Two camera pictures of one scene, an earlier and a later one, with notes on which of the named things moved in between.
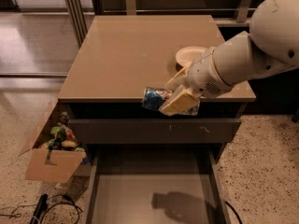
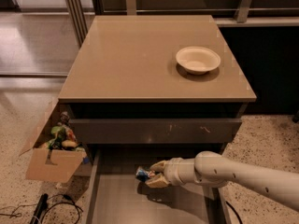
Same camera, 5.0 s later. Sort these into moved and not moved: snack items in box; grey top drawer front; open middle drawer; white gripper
Moved: white gripper
Not moved: grey top drawer front; open middle drawer; snack items in box
